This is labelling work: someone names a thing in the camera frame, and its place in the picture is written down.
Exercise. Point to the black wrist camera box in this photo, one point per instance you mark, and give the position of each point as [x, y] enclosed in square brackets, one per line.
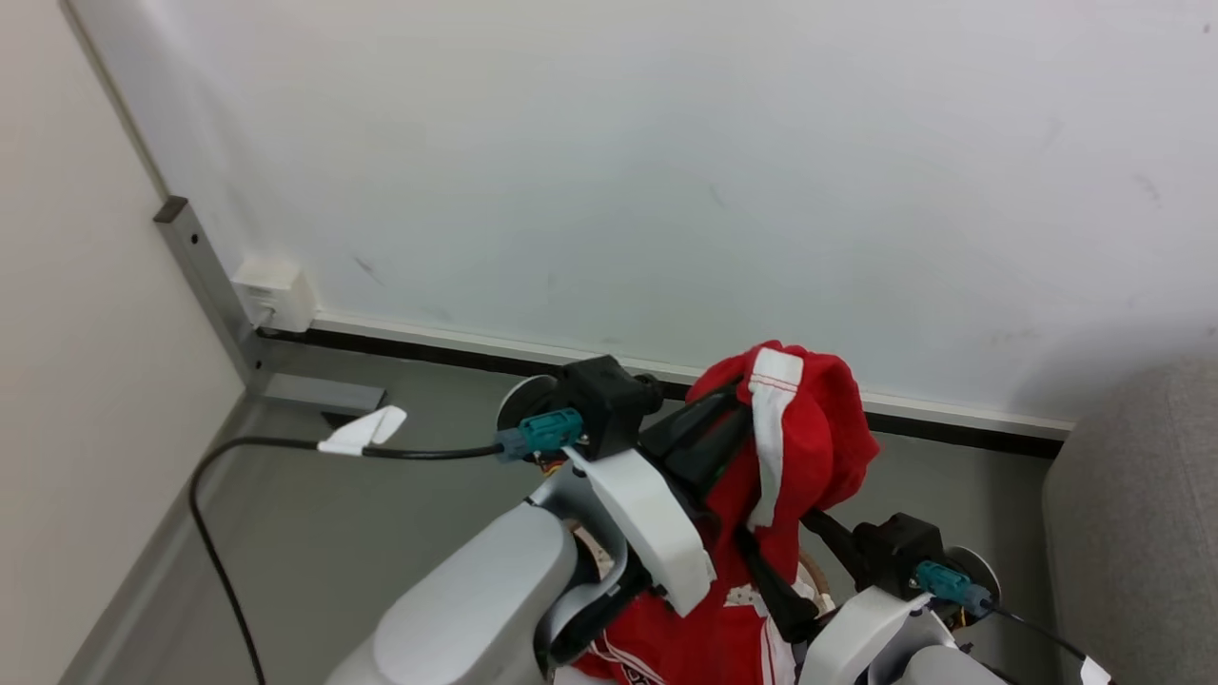
[894, 552]
[604, 400]

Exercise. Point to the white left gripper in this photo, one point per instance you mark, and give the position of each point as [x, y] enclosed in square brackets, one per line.
[652, 533]

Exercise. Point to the grey metal corner post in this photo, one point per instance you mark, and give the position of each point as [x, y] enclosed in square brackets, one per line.
[214, 285]

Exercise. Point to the grey fabric sofa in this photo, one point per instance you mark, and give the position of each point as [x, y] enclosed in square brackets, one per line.
[1142, 533]

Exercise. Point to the white wall socket box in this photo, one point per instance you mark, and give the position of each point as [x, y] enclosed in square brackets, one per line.
[276, 295]

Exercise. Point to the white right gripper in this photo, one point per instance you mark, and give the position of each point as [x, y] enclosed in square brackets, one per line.
[856, 633]

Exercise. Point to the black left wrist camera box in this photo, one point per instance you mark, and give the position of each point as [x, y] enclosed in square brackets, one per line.
[604, 400]

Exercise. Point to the red white basketball jersey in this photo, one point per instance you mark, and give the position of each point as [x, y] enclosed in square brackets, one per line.
[818, 447]

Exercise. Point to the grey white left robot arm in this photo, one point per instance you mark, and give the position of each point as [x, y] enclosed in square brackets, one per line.
[476, 599]

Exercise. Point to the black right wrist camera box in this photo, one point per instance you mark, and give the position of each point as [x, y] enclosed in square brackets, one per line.
[894, 552]

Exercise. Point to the white and black baseboard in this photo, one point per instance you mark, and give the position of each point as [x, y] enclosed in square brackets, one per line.
[952, 411]

